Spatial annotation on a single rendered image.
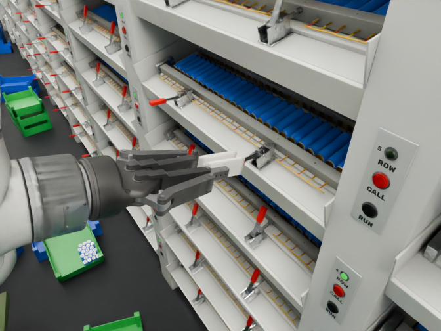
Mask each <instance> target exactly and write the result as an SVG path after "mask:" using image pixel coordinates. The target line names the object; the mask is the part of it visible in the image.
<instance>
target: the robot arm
mask: <svg viewBox="0 0 441 331"><path fill-rule="evenodd" d="M198 153H199V152H198V151H197V150H192V154H191V155H189V154H188V151H187V150H139V151H136V150H127V149H121V150H120V151H119V160H116V161H115V160H114V159H113V158H112V157H111V156H108V155H103V156H93V157H87V158H80V159H79V160H78V161H77V160H76V158H75V157H74V156H72V155H71V154H58V155H52V156H41V157H34V158H29V157H27V158H22V159H16V160H10V157H9V153H8V152H7V148H6V145H5V142H4V138H3V132H2V128H1V86H0V285H2V283H4V281H5V280H6V279H7V278H8V276H9V275H10V273H11V272H12V270H13V268H14V266H15V264H16V260H17V253H16V249H17V248H19V247H21V246H24V245H26V244H31V243H32V242H41V241H44V240H46V239H49V238H54V237H57V236H62V235H65V234H70V233H73V232H77V231H82V230H83V229H84V228H85V227H86V226H87V222H88V220H90V221H97V220H100V219H105V218H109V217H113V216H117V215H119V214H120V213H121V212H122V211H123V210H124V209H125V208H126V207H129V206H136V207H141V206H144V205H148V206H150V207H152V208H155V209H156V212H155V214H156V215H157V216H159V217H163V216H164V215H165V214H166V213H168V212H169V211H170V210H171V209H172V208H175V207H177V206H179V205H182V204H184V203H187V202H189V201H191V200H194V199H196V198H199V197H200V196H203V195H206V194H208V193H210V192H211V191H212V188H213V183H214V181H216V180H219V179H225V178H227V177H231V176H235V175H240V174H241V173H242V168H243V164H244V161H245V158H244V157H243V156H241V157H236V156H237V152H236V151H235V150H234V151H230V152H221V153H217V154H209V155H204V156H198ZM177 156H179V157H177Z"/></svg>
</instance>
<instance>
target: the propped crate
mask: <svg viewBox="0 0 441 331"><path fill-rule="evenodd" d="M88 240H90V241H91V242H94V244H95V248H96V249H97V251H98V253H97V254H98V257H99V259H97V260H95V261H93V262H91V263H89V264H87V265H85V266H84V264H83V262H82V260H81V257H80V255H79V253H78V250H77V249H78V248H79V246H78V245H79V244H83V242H87V241H88ZM42 242H43V245H44V247H45V250H46V253H47V255H48V258H49V261H50V262H51V265H52V269H53V271H54V274H55V276H56V279H57V280H58V281H59V283H61V282H63V281H65V280H67V279H69V278H71V277H73V276H75V275H78V274H79V273H82V272H83V271H86V270H87V269H90V268H91V267H94V266H95V265H98V264H99V263H102V262H103V261H104V256H103V254H102V252H101V250H100V247H99V245H98V243H97V241H96V238H95V236H94V234H93V232H92V230H91V228H90V226H89V224H88V222H87V226H86V227H85V228H84V229H83V230H82V231H77V232H73V233H70V234H65V235H62V236H57V237H54V238H49V239H46V240H44V241H42Z"/></svg>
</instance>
